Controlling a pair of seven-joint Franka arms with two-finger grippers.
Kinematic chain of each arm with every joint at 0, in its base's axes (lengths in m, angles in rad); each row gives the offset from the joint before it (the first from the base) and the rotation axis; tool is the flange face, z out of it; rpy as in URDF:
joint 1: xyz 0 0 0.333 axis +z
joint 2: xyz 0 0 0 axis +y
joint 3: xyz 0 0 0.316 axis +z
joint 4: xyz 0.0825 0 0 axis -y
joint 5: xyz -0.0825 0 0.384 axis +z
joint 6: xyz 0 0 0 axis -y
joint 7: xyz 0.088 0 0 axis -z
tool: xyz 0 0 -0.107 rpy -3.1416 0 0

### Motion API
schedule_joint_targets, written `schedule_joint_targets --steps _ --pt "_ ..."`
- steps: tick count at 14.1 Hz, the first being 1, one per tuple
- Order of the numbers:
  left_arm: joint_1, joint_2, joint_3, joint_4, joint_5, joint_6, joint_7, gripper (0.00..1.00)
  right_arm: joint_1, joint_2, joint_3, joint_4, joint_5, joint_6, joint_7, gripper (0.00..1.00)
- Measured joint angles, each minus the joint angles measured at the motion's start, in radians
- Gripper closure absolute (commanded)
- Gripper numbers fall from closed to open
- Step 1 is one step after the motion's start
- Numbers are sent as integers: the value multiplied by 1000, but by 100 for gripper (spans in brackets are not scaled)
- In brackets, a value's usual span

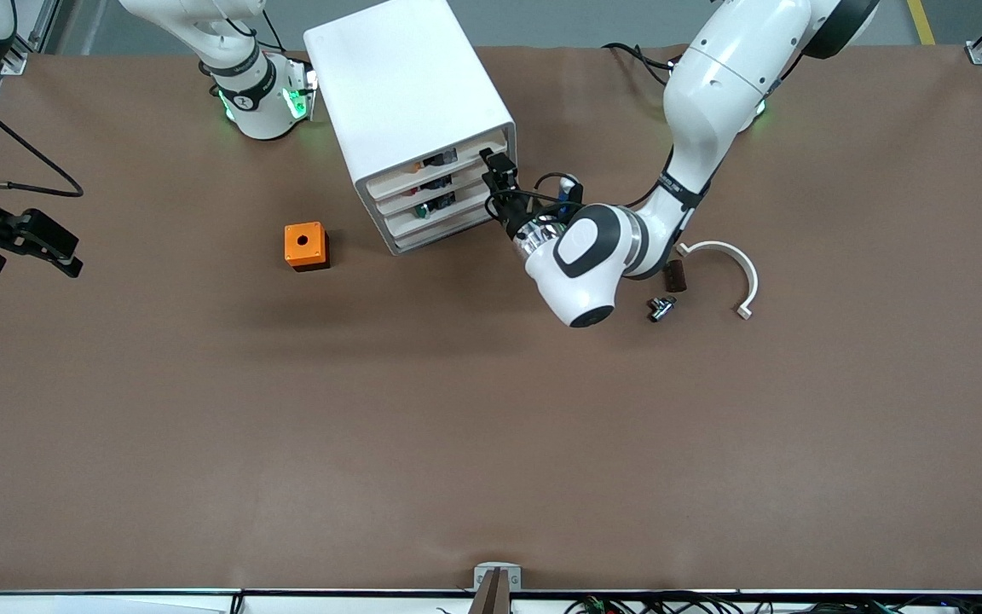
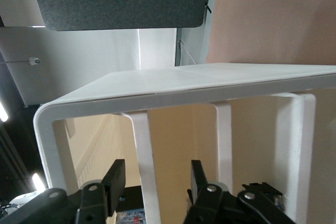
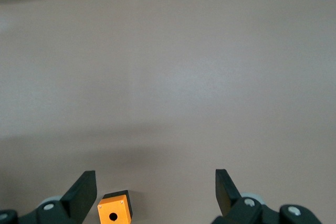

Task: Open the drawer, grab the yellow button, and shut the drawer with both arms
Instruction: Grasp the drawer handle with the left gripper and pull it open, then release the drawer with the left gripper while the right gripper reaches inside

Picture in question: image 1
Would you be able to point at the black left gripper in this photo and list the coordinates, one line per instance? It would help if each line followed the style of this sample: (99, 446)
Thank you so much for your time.
(510, 216)

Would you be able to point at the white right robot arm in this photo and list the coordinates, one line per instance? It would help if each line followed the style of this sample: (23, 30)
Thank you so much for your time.
(261, 111)

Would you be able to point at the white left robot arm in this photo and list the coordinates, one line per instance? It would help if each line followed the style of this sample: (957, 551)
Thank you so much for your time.
(713, 85)

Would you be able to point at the green push button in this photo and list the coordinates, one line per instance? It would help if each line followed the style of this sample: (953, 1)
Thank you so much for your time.
(424, 209)

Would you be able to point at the small brown block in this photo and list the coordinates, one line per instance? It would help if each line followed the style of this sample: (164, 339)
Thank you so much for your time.
(676, 279)

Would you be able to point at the small metal connector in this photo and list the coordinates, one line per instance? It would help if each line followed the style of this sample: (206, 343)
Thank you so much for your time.
(660, 309)

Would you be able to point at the green lit base box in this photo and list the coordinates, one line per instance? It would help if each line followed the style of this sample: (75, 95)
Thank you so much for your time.
(297, 101)

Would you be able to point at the white curved clamp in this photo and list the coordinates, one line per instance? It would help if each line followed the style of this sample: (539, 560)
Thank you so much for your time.
(751, 277)

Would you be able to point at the brown pole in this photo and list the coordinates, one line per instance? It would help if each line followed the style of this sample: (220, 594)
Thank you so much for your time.
(491, 597)

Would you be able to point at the orange button enclosure box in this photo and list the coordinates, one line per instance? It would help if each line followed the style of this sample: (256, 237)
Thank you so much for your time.
(291, 251)

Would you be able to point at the grey metal bracket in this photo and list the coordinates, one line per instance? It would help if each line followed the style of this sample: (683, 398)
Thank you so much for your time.
(515, 580)

